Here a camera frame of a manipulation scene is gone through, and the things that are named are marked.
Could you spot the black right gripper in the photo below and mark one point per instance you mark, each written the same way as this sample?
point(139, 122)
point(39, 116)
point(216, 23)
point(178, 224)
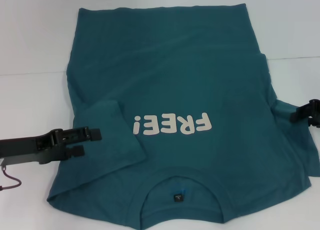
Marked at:
point(316, 108)

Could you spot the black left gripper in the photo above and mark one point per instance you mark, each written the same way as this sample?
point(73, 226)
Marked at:
point(30, 149)

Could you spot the teal FREE print t-shirt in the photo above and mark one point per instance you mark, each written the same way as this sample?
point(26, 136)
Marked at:
point(175, 64)

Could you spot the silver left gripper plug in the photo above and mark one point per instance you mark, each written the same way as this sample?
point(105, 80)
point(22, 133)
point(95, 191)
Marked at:
point(2, 165)

